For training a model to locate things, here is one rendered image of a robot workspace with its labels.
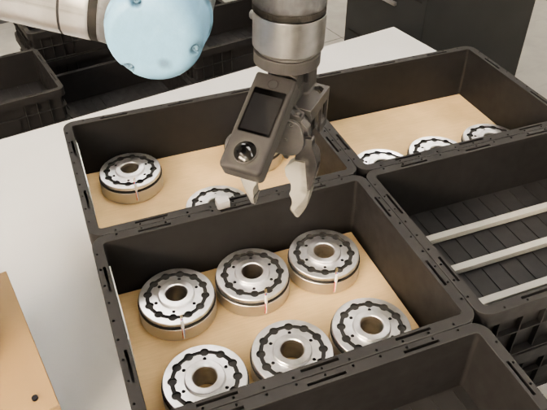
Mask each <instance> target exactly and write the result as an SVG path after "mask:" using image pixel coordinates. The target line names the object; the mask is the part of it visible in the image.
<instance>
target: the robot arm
mask: <svg viewBox="0 0 547 410"><path fill-rule="evenodd" d="M215 2H216V0H0V20H5V21H9V22H12V23H16V24H22V25H26V26H30V27H34V28H40V29H44V30H47V31H51V32H55V33H62V34H65V35H69V36H73V37H79V38H83V39H86V40H92V41H100V42H102V43H105V44H107V46H108V48H109V50H110V51H111V53H112V55H113V56H114V58H115V59H116V60H117V62H118V63H119V64H121V65H124V66H125V67H126V68H128V69H129V70H130V71H132V72H133V74H136V75H138V76H141V77H145V78H148V79H155V80H164V79H169V78H173V77H175V76H179V75H181V74H182V73H184V72H186V71H187V70H189V69H190V68H191V67H192V66H193V65H194V64H195V62H196V61H197V59H198V58H199V56H200V54H201V52H202V49H203V47H204V44H205V42H206V41H207V39H208V37H209V35H210V32H211V30H212V22H213V9H214V6H215ZM326 6H327V0H252V10H250V12H249V17H250V19H252V44H253V60H254V63H255V64H256V66H257V67H258V68H260V69H262V70H264V71H266V72H267V73H268V74H267V73H263V72H258V73H257V74H256V76H255V79H254V81H253V82H252V86H251V88H250V90H249V92H248V95H247V97H246V100H245V102H244V104H243V107H242V110H241V111H240V114H239V116H238V119H237V121H236V124H235V126H234V129H233V131H232V134H231V135H230V139H229V141H228V143H227V145H226V147H225V150H224V153H223V155H222V157H221V160H220V165H221V167H222V169H223V171H224V173H226V174H229V175H232V176H235V177H240V179H241V182H242V183H243V187H244V189H245V191H246V193H247V196H248V197H249V199H250V201H251V203H254V204H256V202H257V199H258V195H259V193H260V190H259V186H258V183H262V182H263V181H264V180H265V178H266V175H267V173H268V171H269V167H270V165H271V163H272V160H273V158H274V155H275V152H276V153H279V154H282V155H283V156H284V158H285V159H288V158H289V157H290V156H292V155H295V157H294V158H293V159H291V160H290V161H289V162H288V164H287V165H286V167H285V173H286V177H287V179H288V180H289V182H290V183H291V191H290V193H289V195H290V196H291V201H292V205H291V206H290V210H291V212H292V213H293V214H294V216H296V217H299V216H300V215H301V214H302V212H303V211H304V209H305V208H306V207H307V205H308V203H309V200H310V197H311V194H312V191H313V186H314V184H313V183H314V181H315V178H316V176H317V173H318V169H319V166H320V162H321V153H320V149H319V147H318V145H317V144H316V143H315V136H314V135H311V133H312V131H313V129H314V128H315V127H316V126H317V132H318V133H320V132H321V131H322V129H323V128H324V126H325V125H326V117H327V108H328V100H329V92H330V86H328V85H322V84H318V83H317V82H316V80H317V67H318V66H319V64H320V62H321V52H322V49H323V48H324V43H325V34H326V17H327V9H326ZM319 89H322V92H321V91H320V90H319ZM324 103H325V107H324V116H323V118H322V108H323V104H324ZM318 112H319V115H318ZM317 121H318V124H317Z"/></svg>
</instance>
